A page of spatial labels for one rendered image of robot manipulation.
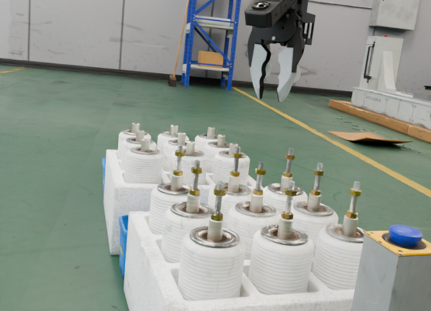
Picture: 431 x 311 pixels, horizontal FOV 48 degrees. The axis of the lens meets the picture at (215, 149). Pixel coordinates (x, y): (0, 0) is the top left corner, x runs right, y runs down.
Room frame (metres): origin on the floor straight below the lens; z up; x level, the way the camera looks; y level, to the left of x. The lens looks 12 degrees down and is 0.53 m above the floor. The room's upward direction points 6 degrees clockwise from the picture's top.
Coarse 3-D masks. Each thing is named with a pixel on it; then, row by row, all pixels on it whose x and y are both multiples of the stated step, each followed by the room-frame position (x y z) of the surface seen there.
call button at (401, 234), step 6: (390, 228) 0.58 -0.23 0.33; (396, 228) 0.58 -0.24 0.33; (402, 228) 0.58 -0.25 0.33; (408, 228) 0.58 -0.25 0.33; (414, 228) 0.59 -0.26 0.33; (390, 234) 0.58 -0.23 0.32; (396, 234) 0.57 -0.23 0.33; (402, 234) 0.56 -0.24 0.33; (408, 234) 0.56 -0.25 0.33; (414, 234) 0.57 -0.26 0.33; (420, 234) 0.57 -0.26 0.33; (396, 240) 0.57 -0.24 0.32; (402, 240) 0.57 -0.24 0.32; (408, 240) 0.56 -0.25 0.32; (414, 240) 0.56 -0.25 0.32; (420, 240) 0.57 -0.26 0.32
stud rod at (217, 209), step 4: (220, 180) 0.68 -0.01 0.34; (220, 184) 0.67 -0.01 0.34; (220, 188) 0.67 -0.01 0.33; (216, 196) 0.68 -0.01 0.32; (220, 196) 0.68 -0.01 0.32; (216, 200) 0.68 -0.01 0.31; (220, 200) 0.68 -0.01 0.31; (216, 204) 0.68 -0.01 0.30; (220, 204) 0.68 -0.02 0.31; (216, 208) 0.67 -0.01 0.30; (220, 208) 0.68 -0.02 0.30; (216, 212) 0.67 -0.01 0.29; (220, 212) 0.68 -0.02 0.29
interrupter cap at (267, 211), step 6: (240, 204) 0.85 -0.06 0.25; (246, 204) 0.85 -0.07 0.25; (264, 204) 0.86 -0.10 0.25; (240, 210) 0.81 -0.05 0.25; (246, 210) 0.81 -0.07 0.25; (264, 210) 0.83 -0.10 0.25; (270, 210) 0.82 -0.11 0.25; (252, 216) 0.79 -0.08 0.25; (258, 216) 0.79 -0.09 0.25; (264, 216) 0.79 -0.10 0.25; (270, 216) 0.80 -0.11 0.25
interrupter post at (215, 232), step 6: (210, 222) 0.67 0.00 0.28; (216, 222) 0.67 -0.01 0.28; (222, 222) 0.67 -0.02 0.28; (210, 228) 0.67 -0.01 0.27; (216, 228) 0.67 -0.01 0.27; (222, 228) 0.67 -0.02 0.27; (210, 234) 0.67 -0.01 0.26; (216, 234) 0.67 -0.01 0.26; (222, 234) 0.68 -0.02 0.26; (216, 240) 0.67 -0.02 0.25
